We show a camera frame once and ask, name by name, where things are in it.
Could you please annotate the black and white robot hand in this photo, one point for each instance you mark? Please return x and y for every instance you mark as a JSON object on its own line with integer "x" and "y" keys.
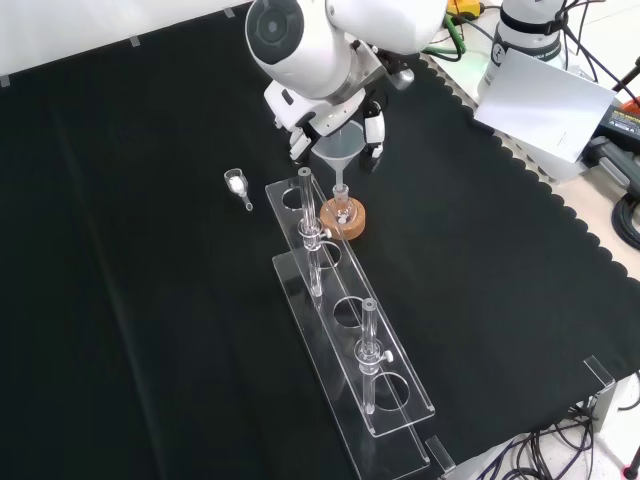
{"x": 305, "y": 112}

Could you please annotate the translucent plastic funnel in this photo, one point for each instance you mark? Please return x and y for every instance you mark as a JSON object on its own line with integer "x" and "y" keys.
{"x": 340, "y": 147}

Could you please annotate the glass weighing funnel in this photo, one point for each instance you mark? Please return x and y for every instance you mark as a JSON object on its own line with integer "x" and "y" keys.
{"x": 235, "y": 184}

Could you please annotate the glass round-bottom flask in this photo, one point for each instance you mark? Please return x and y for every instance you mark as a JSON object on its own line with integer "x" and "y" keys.
{"x": 343, "y": 207}

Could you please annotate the clear acrylic funnel stand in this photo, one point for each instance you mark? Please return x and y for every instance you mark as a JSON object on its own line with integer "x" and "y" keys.
{"x": 350, "y": 320}

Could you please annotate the yellow stop button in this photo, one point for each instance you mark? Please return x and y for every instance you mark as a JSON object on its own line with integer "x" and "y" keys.
{"x": 465, "y": 7}

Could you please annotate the black cloth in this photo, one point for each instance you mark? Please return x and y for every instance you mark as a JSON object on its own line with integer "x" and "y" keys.
{"x": 150, "y": 250}

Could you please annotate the white card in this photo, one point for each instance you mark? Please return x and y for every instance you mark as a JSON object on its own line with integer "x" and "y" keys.
{"x": 545, "y": 105}

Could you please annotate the black and orange power unit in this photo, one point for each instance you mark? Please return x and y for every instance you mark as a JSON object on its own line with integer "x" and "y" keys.
{"x": 622, "y": 122}

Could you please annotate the black tripod leg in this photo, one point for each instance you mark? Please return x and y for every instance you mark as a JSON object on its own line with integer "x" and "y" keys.
{"x": 627, "y": 75}

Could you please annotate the grey metal table leg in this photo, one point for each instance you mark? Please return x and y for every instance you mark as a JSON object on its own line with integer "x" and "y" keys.
{"x": 602, "y": 415}

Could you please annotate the clear acrylic edge bracket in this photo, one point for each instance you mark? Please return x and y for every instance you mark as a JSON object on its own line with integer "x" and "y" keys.
{"x": 440, "y": 452}
{"x": 600, "y": 372}

